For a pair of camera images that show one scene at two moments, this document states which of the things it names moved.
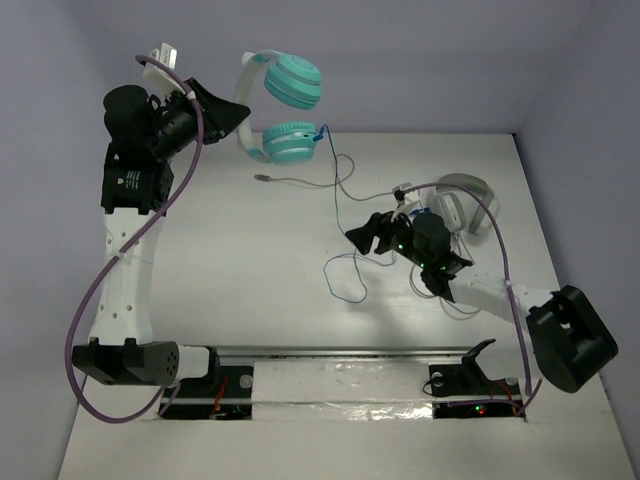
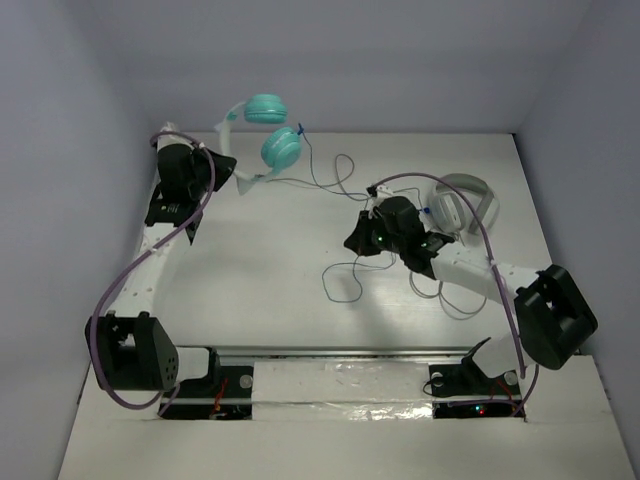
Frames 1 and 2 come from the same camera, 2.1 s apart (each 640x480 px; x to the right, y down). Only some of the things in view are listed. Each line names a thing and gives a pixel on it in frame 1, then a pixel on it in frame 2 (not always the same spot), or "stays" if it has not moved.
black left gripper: x=208 y=117 → x=208 y=163
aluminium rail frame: x=339 y=351 stays
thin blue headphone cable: x=353 y=302 → x=303 y=133
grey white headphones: x=451 y=199 stays
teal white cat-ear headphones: x=292 y=82 → x=281 y=146
